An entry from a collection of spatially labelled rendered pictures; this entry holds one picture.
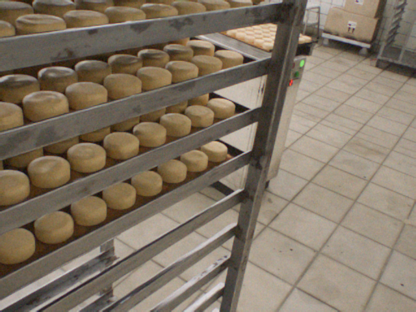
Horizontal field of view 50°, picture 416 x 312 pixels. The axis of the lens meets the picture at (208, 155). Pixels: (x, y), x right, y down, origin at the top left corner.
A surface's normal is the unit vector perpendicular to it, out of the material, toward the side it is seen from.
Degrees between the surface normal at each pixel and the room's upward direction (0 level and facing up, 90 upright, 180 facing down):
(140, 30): 90
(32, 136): 90
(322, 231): 0
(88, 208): 0
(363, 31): 91
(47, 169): 0
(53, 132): 90
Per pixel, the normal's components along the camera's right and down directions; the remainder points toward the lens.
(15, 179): 0.13, -0.86
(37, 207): 0.75, 0.41
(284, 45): -0.65, 0.31
